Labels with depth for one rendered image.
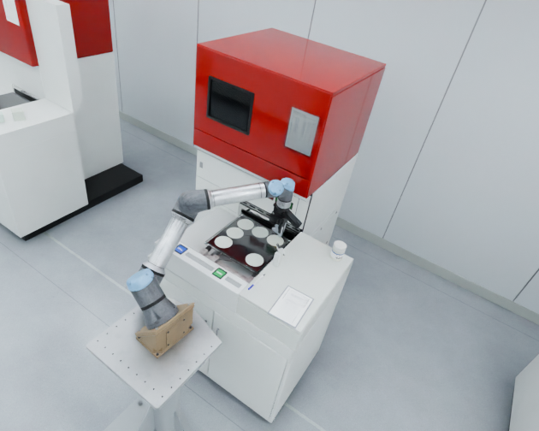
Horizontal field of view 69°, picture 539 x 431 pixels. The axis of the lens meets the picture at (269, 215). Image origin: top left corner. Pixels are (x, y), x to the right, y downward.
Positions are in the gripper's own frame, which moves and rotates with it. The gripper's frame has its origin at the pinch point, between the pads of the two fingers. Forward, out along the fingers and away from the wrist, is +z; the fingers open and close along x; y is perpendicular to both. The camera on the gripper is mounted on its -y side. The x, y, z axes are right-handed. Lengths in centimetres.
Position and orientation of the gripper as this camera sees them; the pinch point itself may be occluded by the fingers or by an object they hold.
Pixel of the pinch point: (281, 235)
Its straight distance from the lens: 219.4
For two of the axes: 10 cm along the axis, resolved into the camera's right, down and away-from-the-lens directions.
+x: -4.6, 4.9, -7.4
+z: -1.4, 7.8, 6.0
